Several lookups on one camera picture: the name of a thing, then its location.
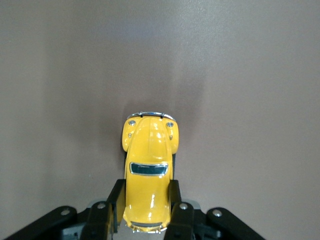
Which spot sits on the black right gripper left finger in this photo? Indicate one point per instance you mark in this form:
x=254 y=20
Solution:
x=97 y=222

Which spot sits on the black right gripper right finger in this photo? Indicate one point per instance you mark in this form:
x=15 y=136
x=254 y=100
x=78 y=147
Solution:
x=182 y=222

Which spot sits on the yellow beetle toy car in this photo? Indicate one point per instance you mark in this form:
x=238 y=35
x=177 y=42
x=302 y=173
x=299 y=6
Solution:
x=147 y=195

